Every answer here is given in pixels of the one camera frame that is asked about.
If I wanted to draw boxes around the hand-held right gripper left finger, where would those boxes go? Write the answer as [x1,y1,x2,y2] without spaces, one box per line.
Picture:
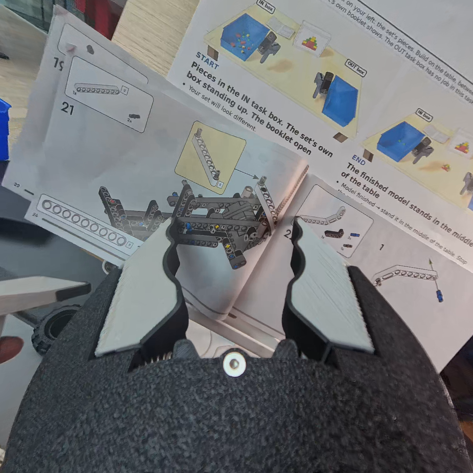
[94,216,190,358]

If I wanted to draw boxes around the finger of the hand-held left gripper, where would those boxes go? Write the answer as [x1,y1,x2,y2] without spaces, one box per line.
[0,275,92,316]

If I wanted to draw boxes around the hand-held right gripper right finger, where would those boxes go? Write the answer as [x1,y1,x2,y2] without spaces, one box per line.
[282,217,375,363]

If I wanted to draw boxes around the grey desk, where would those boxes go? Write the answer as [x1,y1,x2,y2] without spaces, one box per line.
[0,310,111,444]

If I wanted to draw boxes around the printed task sheet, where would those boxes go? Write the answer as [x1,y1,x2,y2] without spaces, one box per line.
[166,0,473,255]

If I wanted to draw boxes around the person's left hand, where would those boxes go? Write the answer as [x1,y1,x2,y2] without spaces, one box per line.
[0,336,25,364]

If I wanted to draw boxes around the black toy tyre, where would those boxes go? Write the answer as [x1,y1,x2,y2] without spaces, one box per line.
[31,305,81,356]

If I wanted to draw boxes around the white book stand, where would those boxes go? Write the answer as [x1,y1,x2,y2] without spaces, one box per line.
[185,301,292,357]

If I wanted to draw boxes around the building instruction booklet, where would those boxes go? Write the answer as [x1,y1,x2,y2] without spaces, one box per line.
[2,4,469,374]

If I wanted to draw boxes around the blue plastic bin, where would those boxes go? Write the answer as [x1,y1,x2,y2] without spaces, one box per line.
[0,98,12,161]

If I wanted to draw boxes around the wooden table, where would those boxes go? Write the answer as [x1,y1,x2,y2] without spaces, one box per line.
[111,0,202,56]

